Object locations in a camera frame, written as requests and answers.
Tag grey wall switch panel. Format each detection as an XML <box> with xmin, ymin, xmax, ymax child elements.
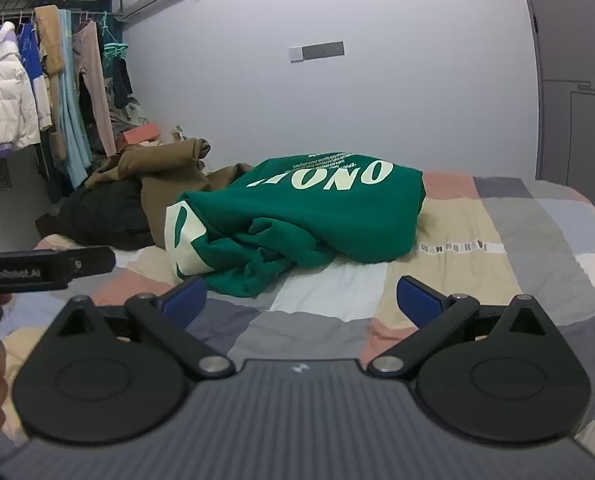
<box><xmin>288</xmin><ymin>40</ymin><xmax>345</xmax><ymax>64</ymax></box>

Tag tan hanging garment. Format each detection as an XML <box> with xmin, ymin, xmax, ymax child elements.
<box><xmin>34</xmin><ymin>5</ymin><xmax>66</xmax><ymax>161</ymax></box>

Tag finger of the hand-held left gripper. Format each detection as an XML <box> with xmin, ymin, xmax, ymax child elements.
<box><xmin>68</xmin><ymin>246</ymin><xmax>116</xmax><ymax>278</ymax></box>

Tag dark hanging garment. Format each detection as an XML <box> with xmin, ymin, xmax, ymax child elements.
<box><xmin>112</xmin><ymin>57</ymin><xmax>134</xmax><ymax>110</ymax></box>

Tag green hoodie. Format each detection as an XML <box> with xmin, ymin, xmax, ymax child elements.
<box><xmin>165</xmin><ymin>152</ymin><xmax>427</xmax><ymax>298</ymax></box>

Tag beige pink hanging garment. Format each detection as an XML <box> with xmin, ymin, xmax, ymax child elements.
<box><xmin>72</xmin><ymin>20</ymin><xmax>117</xmax><ymax>158</ymax></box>

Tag grey door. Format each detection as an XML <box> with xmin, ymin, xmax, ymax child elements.
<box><xmin>516</xmin><ymin>0</ymin><xmax>595</xmax><ymax>191</ymax></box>

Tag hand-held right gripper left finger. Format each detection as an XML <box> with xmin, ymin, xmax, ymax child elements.
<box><xmin>42</xmin><ymin>276</ymin><xmax>236</xmax><ymax>380</ymax></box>

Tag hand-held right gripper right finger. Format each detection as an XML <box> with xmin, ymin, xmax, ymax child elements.
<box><xmin>367</xmin><ymin>275</ymin><xmax>553</xmax><ymax>378</ymax></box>

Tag brown clothing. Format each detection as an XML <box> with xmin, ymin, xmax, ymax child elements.
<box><xmin>85</xmin><ymin>137</ymin><xmax>256</xmax><ymax>251</ymax></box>

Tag green clothes hangers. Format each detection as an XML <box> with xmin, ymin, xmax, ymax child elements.
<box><xmin>95</xmin><ymin>12</ymin><xmax>131</xmax><ymax>61</ymax></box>

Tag pink box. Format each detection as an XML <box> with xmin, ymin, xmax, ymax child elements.
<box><xmin>122</xmin><ymin>122</ymin><xmax>162</xmax><ymax>148</ymax></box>

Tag black clothing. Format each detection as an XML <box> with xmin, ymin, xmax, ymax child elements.
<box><xmin>58</xmin><ymin>177</ymin><xmax>156</xmax><ymax>251</ymax></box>

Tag white puffer jacket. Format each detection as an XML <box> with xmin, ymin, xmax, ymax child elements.
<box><xmin>0</xmin><ymin>21</ymin><xmax>42</xmax><ymax>157</ymax></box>

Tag patchwork quilt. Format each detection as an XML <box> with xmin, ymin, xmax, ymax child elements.
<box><xmin>0</xmin><ymin>170</ymin><xmax>595</xmax><ymax>461</ymax></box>

